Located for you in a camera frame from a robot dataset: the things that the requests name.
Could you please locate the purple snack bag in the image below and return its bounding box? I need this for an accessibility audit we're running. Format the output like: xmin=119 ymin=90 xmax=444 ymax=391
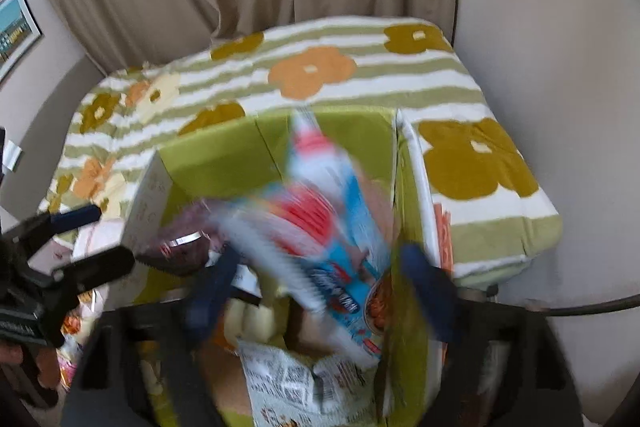
xmin=136 ymin=198 xmax=224 ymax=277

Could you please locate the grey green snack bag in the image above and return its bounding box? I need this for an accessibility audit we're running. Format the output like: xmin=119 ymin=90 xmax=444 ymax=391
xmin=239 ymin=340 xmax=378 ymax=426

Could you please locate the blue red white snack bag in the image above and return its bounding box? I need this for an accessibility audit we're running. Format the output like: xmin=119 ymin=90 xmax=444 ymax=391
xmin=212 ymin=108 xmax=394 ymax=369

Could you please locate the pink striped snack bag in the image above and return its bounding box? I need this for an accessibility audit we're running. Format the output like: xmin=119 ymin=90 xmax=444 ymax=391
xmin=58 ymin=289 xmax=104 ymax=391

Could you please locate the cream orange snack bag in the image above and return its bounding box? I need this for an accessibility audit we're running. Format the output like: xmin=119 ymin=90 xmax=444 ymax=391
xmin=213 ymin=297 xmax=291 ymax=353

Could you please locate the person's left hand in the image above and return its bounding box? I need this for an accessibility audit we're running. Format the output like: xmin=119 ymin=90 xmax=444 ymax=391
xmin=0 ymin=339 xmax=62 ymax=390

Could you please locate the grey headboard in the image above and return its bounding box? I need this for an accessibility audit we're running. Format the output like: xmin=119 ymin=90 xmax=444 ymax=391
xmin=1 ymin=57 xmax=104 ymax=228

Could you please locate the green cardboard box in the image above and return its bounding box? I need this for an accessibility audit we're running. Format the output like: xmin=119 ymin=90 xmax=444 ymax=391
xmin=122 ymin=106 xmax=442 ymax=426

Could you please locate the floral striped blanket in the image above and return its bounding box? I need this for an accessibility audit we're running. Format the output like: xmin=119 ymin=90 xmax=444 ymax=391
xmin=40 ymin=16 xmax=562 ymax=288

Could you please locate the framed houses picture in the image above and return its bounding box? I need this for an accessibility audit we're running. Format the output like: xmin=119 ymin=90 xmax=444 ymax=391
xmin=0 ymin=0 xmax=42 ymax=80

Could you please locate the black cable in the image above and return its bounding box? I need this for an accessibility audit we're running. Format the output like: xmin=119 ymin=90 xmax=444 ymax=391
xmin=484 ymin=283 xmax=640 ymax=318

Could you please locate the white wall holder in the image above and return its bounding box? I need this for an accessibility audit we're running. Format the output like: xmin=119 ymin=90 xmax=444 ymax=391
xmin=2 ymin=140 xmax=23 ymax=174

